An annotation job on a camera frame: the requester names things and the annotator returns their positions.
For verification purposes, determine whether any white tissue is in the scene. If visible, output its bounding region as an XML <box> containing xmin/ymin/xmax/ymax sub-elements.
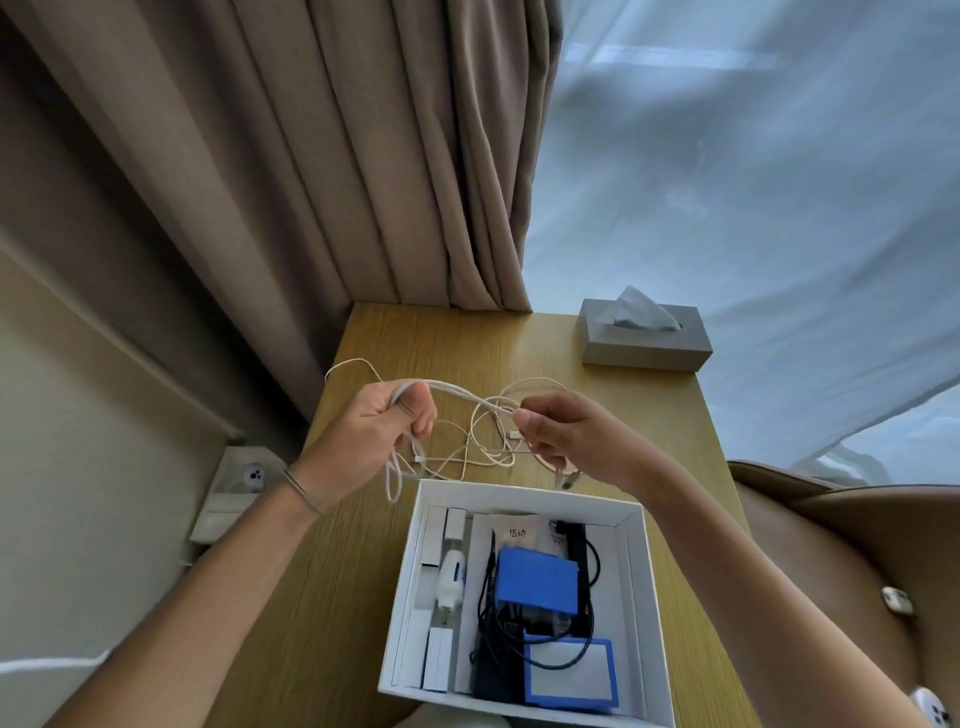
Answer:
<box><xmin>596</xmin><ymin>284</ymin><xmax>684</xmax><ymax>333</ymax></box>

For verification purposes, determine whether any white charger blue print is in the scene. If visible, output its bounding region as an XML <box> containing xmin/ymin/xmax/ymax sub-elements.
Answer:
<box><xmin>434</xmin><ymin>549</ymin><xmax>468</xmax><ymax>624</ymax></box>

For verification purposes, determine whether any white cardboard box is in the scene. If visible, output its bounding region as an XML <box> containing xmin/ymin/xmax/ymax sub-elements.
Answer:
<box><xmin>377</xmin><ymin>479</ymin><xmax>676</xmax><ymax>728</ymax></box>

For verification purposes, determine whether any brown leather chair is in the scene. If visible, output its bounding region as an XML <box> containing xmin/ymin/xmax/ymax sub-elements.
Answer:
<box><xmin>727</xmin><ymin>459</ymin><xmax>960</xmax><ymax>728</ymax></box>

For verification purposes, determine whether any person's right forearm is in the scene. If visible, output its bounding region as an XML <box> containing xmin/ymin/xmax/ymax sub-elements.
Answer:
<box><xmin>635</xmin><ymin>464</ymin><xmax>920</xmax><ymax>728</ymax></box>

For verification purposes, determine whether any wooden table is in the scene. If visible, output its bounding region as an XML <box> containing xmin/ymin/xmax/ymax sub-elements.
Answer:
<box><xmin>206</xmin><ymin>302</ymin><xmax>763</xmax><ymax>728</ymax></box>

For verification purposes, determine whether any person's right hand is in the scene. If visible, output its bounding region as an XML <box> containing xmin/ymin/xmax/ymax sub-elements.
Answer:
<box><xmin>517</xmin><ymin>391</ymin><xmax>654</xmax><ymax>496</ymax></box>

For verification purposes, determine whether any wall socket panel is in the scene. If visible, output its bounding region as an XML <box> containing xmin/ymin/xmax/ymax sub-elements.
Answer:
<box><xmin>188</xmin><ymin>446</ymin><xmax>290</xmax><ymax>547</ymax></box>

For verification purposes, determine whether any blue power bank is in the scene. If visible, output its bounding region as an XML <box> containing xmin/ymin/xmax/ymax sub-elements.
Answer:
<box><xmin>494</xmin><ymin>545</ymin><xmax>583</xmax><ymax>618</ymax></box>

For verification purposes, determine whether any white game controller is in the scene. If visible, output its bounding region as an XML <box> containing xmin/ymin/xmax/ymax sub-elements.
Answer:
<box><xmin>908</xmin><ymin>686</ymin><xmax>954</xmax><ymax>728</ymax></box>

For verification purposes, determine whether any thin wrist bracelet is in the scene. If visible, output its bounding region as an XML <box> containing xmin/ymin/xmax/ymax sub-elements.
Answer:
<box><xmin>281</xmin><ymin>467</ymin><xmax>325</xmax><ymax>519</ymax></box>

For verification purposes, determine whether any white sheer curtain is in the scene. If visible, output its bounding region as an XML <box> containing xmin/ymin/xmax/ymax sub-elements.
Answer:
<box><xmin>521</xmin><ymin>0</ymin><xmax>960</xmax><ymax>485</ymax></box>

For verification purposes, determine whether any grey tissue box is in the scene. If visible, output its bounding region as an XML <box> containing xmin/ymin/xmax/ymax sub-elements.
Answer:
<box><xmin>575</xmin><ymin>298</ymin><xmax>714</xmax><ymax>373</ymax></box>

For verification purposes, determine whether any person's left forearm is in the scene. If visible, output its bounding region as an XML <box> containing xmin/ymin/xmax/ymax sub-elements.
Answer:
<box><xmin>44</xmin><ymin>472</ymin><xmax>324</xmax><ymax>728</ymax></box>

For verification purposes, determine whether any thick white cord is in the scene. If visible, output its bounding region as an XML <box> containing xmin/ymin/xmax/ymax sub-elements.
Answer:
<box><xmin>0</xmin><ymin>650</ymin><xmax>114</xmax><ymax>676</ymax></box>

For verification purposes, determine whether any black power adapter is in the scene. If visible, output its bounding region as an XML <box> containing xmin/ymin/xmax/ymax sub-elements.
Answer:
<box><xmin>470</xmin><ymin>622</ymin><xmax>526</xmax><ymax>703</ymax></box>

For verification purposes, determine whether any small white square packet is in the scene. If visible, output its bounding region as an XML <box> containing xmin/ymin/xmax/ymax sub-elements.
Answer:
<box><xmin>422</xmin><ymin>627</ymin><xmax>455</xmax><ymax>693</ymax></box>

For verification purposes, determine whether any black adapter cable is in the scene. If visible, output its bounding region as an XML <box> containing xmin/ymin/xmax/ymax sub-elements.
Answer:
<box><xmin>472</xmin><ymin>524</ymin><xmax>603</xmax><ymax>670</ymax></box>

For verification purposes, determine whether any white shirt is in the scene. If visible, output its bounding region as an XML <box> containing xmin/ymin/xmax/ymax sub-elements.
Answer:
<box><xmin>389</xmin><ymin>704</ymin><xmax>526</xmax><ymax>728</ymax></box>

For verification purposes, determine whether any long white charging cable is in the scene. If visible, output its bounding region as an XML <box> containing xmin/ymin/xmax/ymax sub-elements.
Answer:
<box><xmin>324</xmin><ymin>357</ymin><xmax>571</xmax><ymax>481</ymax></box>

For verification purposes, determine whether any clear packet orange print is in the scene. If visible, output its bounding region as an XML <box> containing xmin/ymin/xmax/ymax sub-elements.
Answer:
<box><xmin>491</xmin><ymin>513</ymin><xmax>556</xmax><ymax>553</ymax></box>

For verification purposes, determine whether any thin cable gold plug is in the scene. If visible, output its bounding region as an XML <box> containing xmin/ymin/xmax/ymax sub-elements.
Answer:
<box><xmin>419</xmin><ymin>419</ymin><xmax>583</xmax><ymax>493</ymax></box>

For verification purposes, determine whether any blue and white small box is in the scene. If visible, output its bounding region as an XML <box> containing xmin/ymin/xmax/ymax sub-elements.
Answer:
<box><xmin>522</xmin><ymin>633</ymin><xmax>622</xmax><ymax>712</ymax></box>

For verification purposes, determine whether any person's left hand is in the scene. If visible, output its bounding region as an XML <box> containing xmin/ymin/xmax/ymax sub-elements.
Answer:
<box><xmin>296</xmin><ymin>378</ymin><xmax>439</xmax><ymax>515</ymax></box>

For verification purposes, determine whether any beige curtain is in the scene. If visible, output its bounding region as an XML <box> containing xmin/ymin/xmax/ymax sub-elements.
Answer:
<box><xmin>0</xmin><ymin>0</ymin><xmax>564</xmax><ymax>451</ymax></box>

